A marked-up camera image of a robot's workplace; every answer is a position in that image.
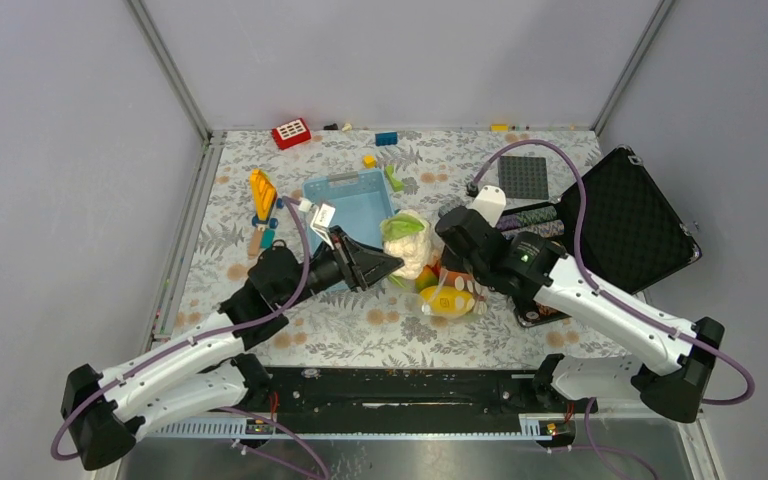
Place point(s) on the black poker chip case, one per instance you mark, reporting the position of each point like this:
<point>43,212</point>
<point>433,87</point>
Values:
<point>631,238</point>

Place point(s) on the blue toy brick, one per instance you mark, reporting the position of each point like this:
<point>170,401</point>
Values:
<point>386,138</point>

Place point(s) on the toy cauliflower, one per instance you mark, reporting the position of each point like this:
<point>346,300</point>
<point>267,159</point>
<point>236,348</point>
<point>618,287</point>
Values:
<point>407,236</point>

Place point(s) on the red white toy brick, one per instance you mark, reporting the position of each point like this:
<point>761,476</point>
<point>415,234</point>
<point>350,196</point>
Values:
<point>291,134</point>

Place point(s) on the yellow toy mango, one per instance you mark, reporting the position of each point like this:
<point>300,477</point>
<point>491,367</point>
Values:
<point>446,301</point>

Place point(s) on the green toy piece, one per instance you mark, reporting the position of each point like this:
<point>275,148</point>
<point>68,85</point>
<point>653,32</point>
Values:
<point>395,184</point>

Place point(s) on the wooden block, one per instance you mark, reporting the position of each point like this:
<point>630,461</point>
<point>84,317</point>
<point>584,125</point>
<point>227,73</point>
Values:
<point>254,244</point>

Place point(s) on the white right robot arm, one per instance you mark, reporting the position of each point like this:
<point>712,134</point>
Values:
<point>670,359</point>

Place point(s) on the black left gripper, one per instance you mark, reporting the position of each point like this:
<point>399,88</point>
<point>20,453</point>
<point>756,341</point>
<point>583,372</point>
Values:
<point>359,264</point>

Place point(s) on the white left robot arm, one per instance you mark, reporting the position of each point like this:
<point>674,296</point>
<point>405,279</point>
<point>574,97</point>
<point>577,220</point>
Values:
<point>211,366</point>

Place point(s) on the clear polka dot zip bag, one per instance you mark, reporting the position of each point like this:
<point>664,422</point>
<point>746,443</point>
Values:
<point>435,274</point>

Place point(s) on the yellow toy truck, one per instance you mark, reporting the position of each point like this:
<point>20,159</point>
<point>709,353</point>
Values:
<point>266,201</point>

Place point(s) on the blue perforated plastic basket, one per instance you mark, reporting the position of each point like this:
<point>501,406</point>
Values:
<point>357,202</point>

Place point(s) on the small yellow cube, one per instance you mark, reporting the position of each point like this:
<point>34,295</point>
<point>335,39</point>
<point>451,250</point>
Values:
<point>369,161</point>

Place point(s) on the grey building baseplate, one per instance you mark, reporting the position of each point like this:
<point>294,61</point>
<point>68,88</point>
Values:
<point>523,177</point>

